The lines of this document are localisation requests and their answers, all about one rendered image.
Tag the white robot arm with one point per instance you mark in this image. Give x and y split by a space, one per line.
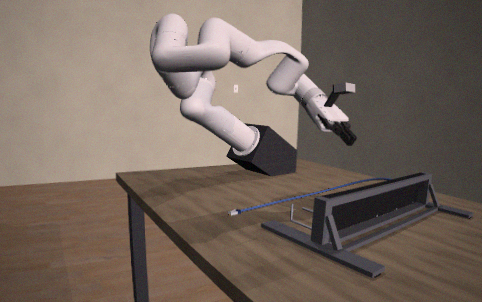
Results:
219 43

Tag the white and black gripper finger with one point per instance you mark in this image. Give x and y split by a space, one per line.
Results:
345 124
339 130

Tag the white cable plug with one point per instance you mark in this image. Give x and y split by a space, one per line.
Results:
234 212

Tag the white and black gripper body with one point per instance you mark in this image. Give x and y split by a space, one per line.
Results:
316 105

